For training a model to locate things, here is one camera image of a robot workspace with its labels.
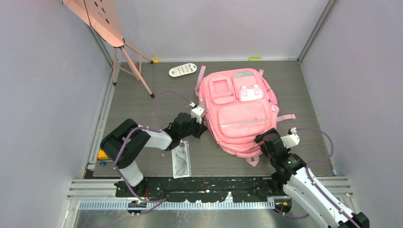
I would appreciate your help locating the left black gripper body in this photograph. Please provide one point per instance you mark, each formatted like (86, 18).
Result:
(194, 128)

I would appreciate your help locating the yellow blue toy car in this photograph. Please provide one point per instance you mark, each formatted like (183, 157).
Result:
(102, 158)

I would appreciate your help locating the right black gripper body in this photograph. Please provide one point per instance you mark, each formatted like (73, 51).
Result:
(272, 158)

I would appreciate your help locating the clear plastic stationery pack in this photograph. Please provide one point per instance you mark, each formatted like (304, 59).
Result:
(181, 161)

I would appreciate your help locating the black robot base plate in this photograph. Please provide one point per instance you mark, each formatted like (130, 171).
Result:
(208, 189)

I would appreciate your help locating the pink tripod stand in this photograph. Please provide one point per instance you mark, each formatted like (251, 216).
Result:
(102, 17)

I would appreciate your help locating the white oval tag card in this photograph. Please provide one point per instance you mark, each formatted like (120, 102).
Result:
(182, 70)

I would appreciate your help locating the pink student backpack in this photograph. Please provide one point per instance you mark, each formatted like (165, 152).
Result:
(238, 105)

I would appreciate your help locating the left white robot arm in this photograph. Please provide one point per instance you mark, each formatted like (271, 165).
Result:
(126, 141)

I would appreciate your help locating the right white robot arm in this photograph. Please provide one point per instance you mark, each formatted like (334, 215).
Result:
(295, 178)

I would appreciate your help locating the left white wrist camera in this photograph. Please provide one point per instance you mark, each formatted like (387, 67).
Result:
(198, 112)

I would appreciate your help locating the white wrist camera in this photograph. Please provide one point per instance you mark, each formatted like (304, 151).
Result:
(198, 112)
(290, 140)

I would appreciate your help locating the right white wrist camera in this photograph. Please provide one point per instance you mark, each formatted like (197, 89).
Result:
(290, 140)

